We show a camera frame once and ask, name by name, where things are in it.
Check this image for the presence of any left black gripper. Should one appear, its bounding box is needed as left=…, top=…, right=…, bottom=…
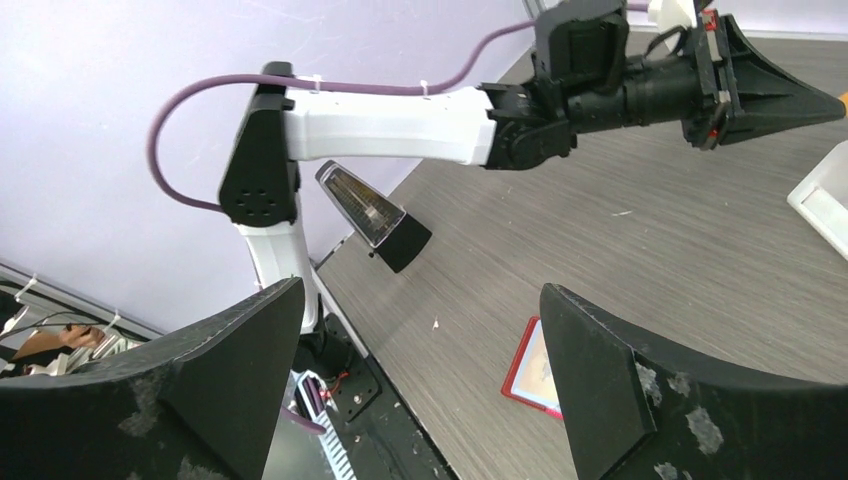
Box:
left=533, top=1, right=846, bottom=150

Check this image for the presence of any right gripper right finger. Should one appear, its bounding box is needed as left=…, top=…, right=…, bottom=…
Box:
left=539, top=283, right=847, bottom=479

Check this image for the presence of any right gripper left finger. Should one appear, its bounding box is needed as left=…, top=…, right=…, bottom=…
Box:
left=1, top=278, right=305, bottom=479

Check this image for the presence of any red card holder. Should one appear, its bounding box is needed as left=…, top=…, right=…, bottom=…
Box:
left=500, top=316, right=563, bottom=420

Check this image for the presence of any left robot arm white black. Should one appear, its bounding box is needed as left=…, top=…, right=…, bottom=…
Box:
left=219, top=1, right=846, bottom=334

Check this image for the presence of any white plastic bin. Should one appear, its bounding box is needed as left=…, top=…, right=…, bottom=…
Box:
left=787, top=141, right=847, bottom=259

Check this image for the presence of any black metronome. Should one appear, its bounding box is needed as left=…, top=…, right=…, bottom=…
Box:
left=315, top=160, right=432, bottom=273

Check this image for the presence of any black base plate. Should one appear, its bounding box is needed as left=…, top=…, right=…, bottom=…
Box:
left=293, top=314, right=460, bottom=480

